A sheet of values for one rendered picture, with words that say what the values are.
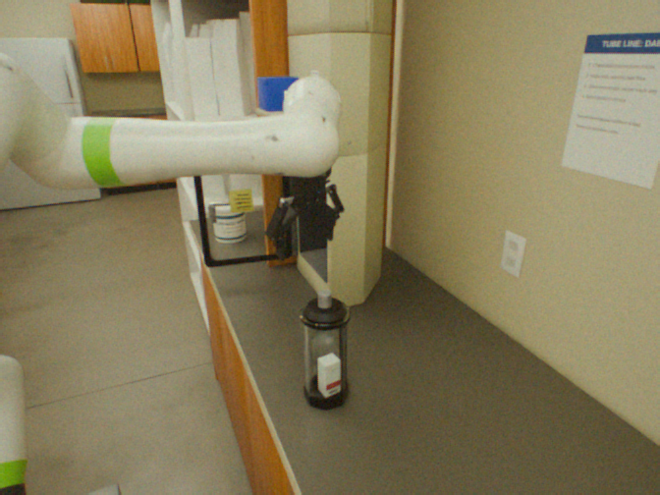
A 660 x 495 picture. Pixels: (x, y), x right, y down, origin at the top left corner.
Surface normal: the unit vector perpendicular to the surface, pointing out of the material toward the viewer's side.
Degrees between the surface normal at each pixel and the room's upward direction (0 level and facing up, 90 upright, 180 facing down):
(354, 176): 90
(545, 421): 0
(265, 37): 90
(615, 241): 90
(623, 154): 90
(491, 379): 0
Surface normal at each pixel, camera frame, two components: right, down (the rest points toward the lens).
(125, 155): 0.07, 0.30
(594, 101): -0.92, 0.16
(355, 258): 0.39, 0.37
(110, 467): 0.00, -0.92
